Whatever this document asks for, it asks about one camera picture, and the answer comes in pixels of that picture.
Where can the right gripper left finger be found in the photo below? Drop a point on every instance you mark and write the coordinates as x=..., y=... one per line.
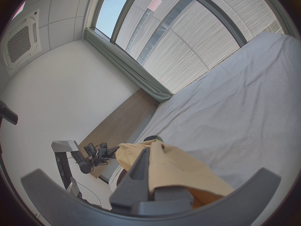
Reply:
x=138, y=180

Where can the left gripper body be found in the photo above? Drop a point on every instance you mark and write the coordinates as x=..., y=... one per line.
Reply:
x=104, y=154

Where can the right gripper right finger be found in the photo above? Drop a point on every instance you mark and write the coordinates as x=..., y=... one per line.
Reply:
x=174, y=193

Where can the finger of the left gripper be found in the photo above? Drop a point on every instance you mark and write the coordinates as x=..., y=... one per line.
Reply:
x=114, y=149

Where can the tan shorts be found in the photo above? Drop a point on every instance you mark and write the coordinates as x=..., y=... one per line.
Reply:
x=178, y=168

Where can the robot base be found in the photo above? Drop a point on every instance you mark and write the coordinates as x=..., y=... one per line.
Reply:
x=74, y=188

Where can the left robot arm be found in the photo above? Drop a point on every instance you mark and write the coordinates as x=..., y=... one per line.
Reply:
x=63, y=146

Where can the bed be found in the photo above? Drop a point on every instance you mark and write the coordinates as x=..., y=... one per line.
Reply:
x=235, y=107

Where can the brown garment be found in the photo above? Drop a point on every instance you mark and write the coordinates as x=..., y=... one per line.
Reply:
x=122, y=178

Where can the black garment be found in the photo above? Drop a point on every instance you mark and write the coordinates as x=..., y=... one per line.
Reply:
x=150, y=138

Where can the green garment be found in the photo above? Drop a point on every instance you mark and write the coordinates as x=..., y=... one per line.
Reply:
x=160, y=139

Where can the grey-green curtain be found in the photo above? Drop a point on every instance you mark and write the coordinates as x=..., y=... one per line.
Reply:
x=131, y=69

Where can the window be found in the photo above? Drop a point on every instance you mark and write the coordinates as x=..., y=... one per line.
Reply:
x=188, y=32

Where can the white ceiling air conditioner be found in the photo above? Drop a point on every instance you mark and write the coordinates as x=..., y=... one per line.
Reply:
x=21, y=41

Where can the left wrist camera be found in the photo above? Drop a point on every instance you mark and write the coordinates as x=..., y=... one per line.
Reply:
x=104, y=146

